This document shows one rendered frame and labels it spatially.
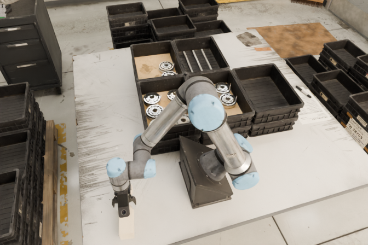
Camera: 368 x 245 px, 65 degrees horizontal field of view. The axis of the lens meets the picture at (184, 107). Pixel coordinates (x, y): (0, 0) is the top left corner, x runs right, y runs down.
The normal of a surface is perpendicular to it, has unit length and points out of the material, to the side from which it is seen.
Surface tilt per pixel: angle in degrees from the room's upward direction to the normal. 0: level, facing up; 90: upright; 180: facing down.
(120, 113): 0
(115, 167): 1
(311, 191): 0
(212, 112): 75
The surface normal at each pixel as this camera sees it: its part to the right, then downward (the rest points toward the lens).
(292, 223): 0.02, -0.70
